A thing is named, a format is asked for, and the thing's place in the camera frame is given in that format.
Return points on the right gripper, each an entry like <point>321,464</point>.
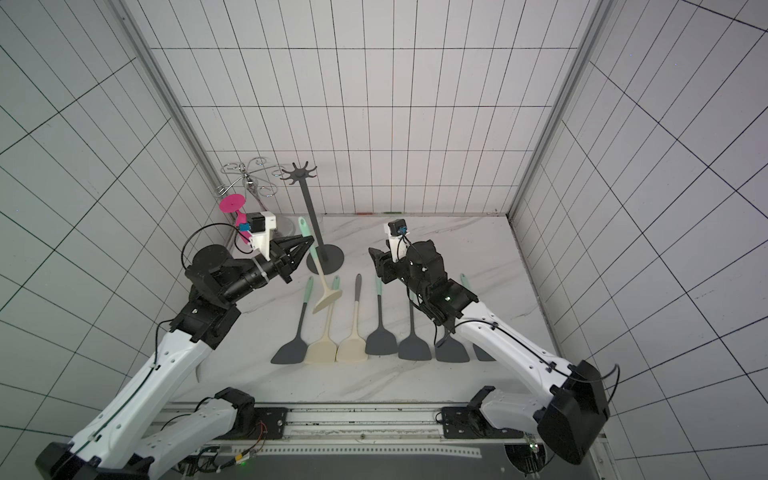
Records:
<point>389,266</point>

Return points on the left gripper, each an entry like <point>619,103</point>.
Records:
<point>284,255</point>

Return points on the beige spoon green handle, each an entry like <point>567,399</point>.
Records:
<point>330,294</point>

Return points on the grey utensil green handle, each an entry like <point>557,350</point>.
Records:
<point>380,342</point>

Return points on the beige spatula grey handle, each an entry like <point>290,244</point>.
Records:
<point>353,348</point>

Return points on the beige spatula green handle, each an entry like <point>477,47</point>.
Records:
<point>324,350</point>

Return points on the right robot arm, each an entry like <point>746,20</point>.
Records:
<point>565,404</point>

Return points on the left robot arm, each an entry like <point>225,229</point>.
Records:
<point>115,444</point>

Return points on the grey utensil rack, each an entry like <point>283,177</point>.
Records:
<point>331,257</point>

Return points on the pink plastic wine glass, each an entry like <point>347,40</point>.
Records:
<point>233,204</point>

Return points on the chrome glass holder stand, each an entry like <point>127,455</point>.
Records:
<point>255,180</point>

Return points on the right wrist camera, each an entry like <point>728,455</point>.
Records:
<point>397,237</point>

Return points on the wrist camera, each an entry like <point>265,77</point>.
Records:
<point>256,229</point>
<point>397,237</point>

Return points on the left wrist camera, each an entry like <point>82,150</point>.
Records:
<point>256,229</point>

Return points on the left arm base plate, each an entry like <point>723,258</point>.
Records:
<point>258,423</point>

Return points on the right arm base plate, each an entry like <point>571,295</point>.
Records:
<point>465,423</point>

